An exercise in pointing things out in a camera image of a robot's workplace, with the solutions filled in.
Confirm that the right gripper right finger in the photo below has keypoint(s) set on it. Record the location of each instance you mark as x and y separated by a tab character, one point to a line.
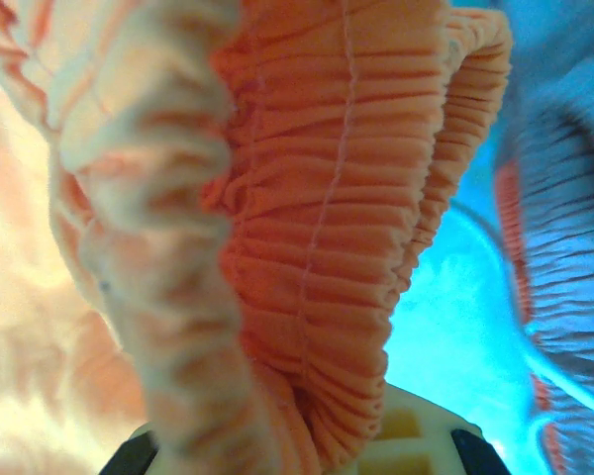
425	435

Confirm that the light orange shorts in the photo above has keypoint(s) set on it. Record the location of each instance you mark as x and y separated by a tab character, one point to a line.
317	198

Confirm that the pink shorts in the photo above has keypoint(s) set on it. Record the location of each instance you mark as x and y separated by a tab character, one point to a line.
564	257

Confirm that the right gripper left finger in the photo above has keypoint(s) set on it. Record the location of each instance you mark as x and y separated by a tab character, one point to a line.
133	457

